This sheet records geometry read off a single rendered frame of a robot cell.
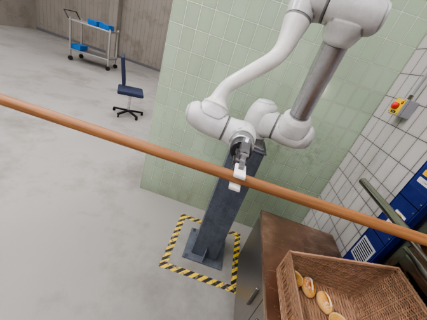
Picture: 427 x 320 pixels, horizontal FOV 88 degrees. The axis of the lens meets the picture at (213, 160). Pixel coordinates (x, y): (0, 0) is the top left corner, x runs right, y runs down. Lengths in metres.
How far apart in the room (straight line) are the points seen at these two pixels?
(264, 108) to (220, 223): 0.85
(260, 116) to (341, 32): 0.53
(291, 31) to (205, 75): 0.97
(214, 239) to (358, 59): 1.60
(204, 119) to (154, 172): 1.45
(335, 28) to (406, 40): 1.04
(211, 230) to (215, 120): 1.03
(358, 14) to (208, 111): 0.58
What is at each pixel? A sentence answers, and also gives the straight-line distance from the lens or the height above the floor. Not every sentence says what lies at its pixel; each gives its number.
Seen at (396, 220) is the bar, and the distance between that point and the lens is 0.90.
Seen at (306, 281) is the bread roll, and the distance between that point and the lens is 1.27.
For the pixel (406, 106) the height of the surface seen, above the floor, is 1.47.
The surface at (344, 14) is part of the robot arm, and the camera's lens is 0.99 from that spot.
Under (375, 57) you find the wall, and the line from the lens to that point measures 1.93.
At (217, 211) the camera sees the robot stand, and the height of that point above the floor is 0.48.
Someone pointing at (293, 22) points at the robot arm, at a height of 1.61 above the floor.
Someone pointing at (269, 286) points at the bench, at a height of 0.58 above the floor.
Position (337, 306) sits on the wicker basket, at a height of 0.59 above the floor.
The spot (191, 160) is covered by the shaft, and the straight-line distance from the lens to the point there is 0.57.
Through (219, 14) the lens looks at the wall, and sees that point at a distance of 1.79.
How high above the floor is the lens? 1.47
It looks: 27 degrees down
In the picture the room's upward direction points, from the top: 19 degrees clockwise
